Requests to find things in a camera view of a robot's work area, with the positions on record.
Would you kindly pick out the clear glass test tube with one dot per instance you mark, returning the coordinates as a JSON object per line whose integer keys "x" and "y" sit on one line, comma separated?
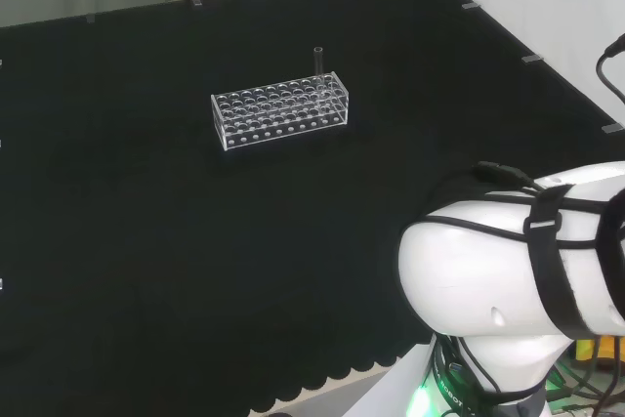
{"x": 319, "y": 63}

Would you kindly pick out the clear plastic test tube rack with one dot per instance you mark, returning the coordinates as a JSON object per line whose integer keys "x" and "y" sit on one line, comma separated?
{"x": 234, "y": 137}

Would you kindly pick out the black table cloth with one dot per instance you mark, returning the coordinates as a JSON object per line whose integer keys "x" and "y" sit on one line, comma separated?
{"x": 195, "y": 241}

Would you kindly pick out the yellow stop button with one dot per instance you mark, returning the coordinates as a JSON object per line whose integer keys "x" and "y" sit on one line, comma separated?
{"x": 610, "y": 346}

